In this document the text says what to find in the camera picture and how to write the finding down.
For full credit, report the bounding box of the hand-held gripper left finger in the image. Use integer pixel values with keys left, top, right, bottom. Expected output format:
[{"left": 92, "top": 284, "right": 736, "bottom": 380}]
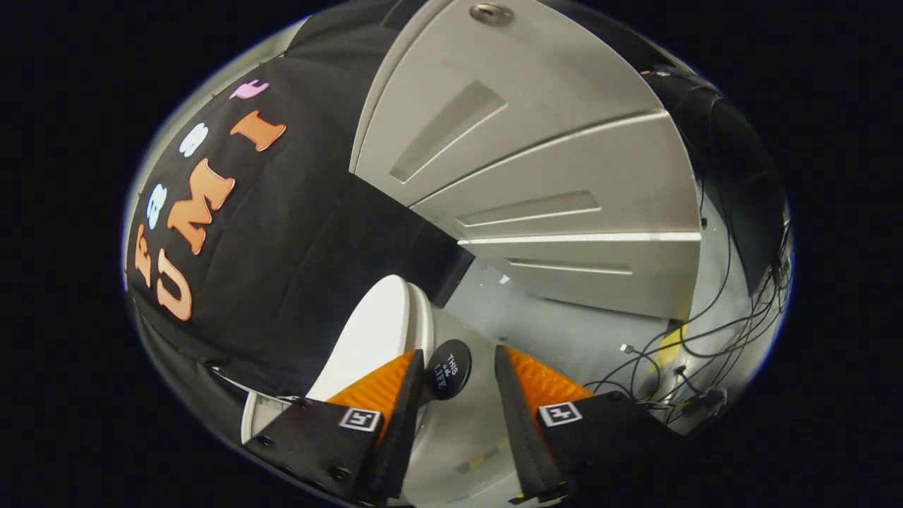
[{"left": 243, "top": 349, "right": 426, "bottom": 506}]

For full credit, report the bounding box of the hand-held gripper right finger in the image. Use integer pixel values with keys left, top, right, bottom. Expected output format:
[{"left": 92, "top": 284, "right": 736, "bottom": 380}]
[{"left": 494, "top": 344, "right": 689, "bottom": 505}]

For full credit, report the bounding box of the black round lid knob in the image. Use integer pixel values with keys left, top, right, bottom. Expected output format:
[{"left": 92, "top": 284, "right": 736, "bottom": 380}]
[{"left": 423, "top": 339, "right": 473, "bottom": 401}]

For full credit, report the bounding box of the white toilet lid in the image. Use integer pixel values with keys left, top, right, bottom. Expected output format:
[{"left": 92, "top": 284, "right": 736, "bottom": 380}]
[{"left": 307, "top": 274, "right": 435, "bottom": 404}]

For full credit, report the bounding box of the white toilet bowl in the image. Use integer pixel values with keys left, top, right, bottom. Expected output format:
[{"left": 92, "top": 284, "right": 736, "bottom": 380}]
[{"left": 406, "top": 282, "right": 526, "bottom": 507}]

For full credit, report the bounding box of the black backdrop cloth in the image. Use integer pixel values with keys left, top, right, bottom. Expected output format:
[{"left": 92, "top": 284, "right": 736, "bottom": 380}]
[{"left": 126, "top": 0, "right": 788, "bottom": 397}]

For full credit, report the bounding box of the white drawer cabinet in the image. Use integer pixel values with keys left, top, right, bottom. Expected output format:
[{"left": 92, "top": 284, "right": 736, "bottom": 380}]
[{"left": 349, "top": 0, "right": 703, "bottom": 320}]

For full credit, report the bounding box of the bundle of black cables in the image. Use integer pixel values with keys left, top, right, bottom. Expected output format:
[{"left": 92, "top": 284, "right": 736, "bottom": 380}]
[{"left": 584, "top": 67, "right": 792, "bottom": 428}]

